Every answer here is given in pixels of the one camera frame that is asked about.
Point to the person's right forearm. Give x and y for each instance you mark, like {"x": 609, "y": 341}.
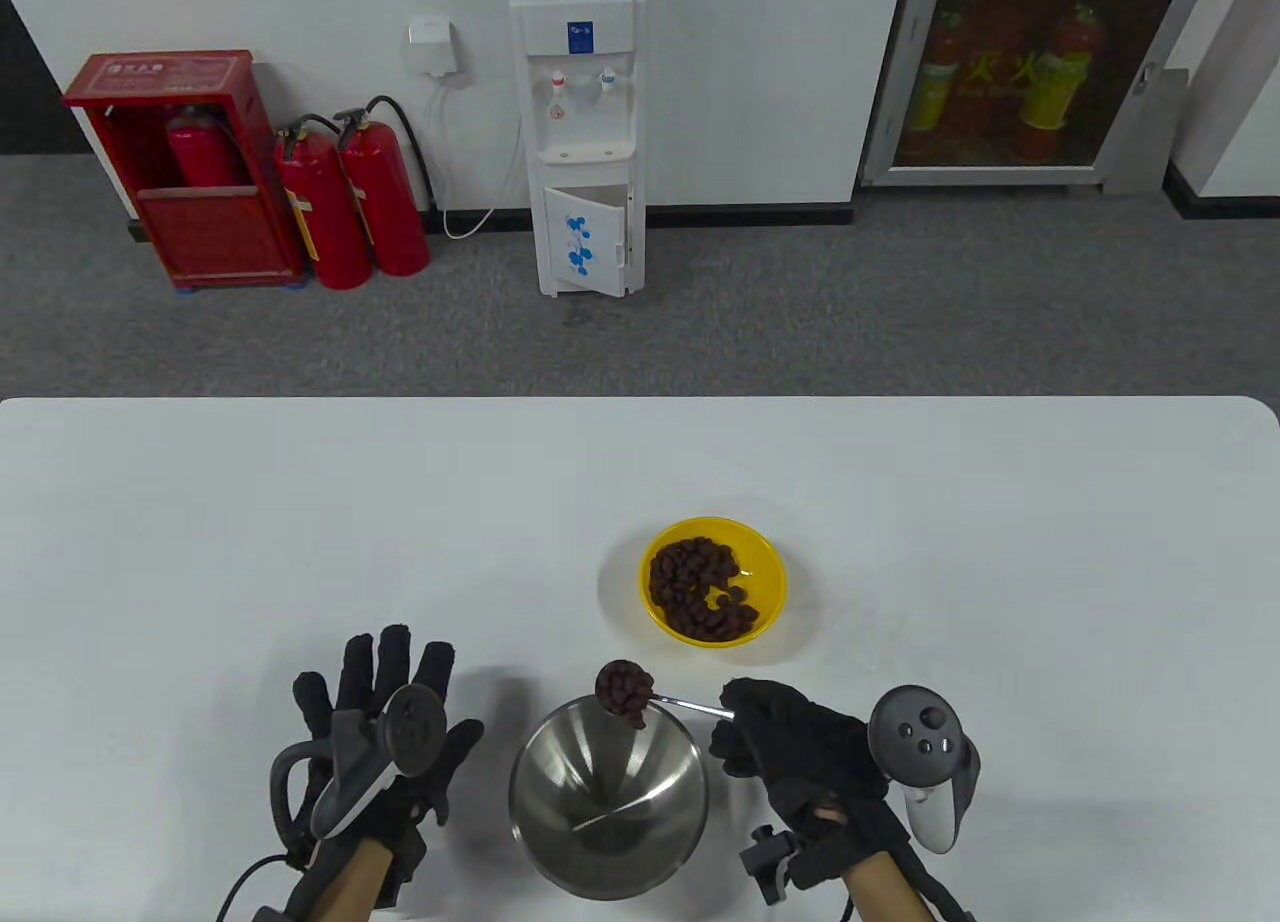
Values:
{"x": 885, "y": 892}

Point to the person's right hand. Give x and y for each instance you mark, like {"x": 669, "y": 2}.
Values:
{"x": 815, "y": 762}

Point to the steel mixing bowl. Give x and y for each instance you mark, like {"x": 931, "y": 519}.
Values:
{"x": 608, "y": 812}

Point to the person's left little finger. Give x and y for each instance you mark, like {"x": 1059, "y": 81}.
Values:
{"x": 312, "y": 704}

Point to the pile of brown beans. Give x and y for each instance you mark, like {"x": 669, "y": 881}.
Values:
{"x": 695, "y": 587}

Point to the grey controller on glove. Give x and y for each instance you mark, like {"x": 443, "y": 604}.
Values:
{"x": 920, "y": 747}
{"x": 410, "y": 730}

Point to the grey glass-door hydrant cabinet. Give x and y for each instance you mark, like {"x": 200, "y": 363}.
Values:
{"x": 1035, "y": 167}

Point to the grey controller on right glove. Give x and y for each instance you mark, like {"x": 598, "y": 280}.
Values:
{"x": 920, "y": 747}

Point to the red extinguisher with yellow band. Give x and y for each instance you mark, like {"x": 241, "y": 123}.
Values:
{"x": 935, "y": 72}
{"x": 1060, "y": 72}

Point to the red extinguisher inside cabinet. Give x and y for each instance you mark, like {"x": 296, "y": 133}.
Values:
{"x": 203, "y": 157}

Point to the grey controller on left glove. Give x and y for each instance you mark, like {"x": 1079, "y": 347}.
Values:
{"x": 410, "y": 730}

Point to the yellow plastic bowl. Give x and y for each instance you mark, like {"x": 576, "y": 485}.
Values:
{"x": 768, "y": 572}

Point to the brown beans on spoon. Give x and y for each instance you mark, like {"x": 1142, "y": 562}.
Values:
{"x": 625, "y": 689}

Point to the red fire extinguisher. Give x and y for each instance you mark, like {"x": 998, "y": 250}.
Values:
{"x": 320, "y": 222}
{"x": 390, "y": 212}

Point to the person's right fingers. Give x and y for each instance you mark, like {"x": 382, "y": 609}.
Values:
{"x": 752, "y": 727}

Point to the person's left thumb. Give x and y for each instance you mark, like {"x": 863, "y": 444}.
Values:
{"x": 461, "y": 752}

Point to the person's left forearm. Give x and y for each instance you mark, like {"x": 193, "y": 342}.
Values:
{"x": 355, "y": 882}

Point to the person's left middle finger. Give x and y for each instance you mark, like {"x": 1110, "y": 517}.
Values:
{"x": 393, "y": 654}

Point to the white wall socket box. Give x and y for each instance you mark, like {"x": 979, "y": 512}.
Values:
{"x": 432, "y": 47}

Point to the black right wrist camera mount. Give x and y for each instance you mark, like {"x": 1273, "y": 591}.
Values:
{"x": 770, "y": 862}

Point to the white water dispenser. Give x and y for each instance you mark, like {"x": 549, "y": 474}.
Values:
{"x": 580, "y": 162}

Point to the metal spoon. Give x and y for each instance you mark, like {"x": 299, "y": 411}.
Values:
{"x": 685, "y": 704}

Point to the red fire extinguisher cabinet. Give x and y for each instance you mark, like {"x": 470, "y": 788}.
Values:
{"x": 215, "y": 237}

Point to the person's left hand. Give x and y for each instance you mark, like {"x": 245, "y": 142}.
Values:
{"x": 400, "y": 812}

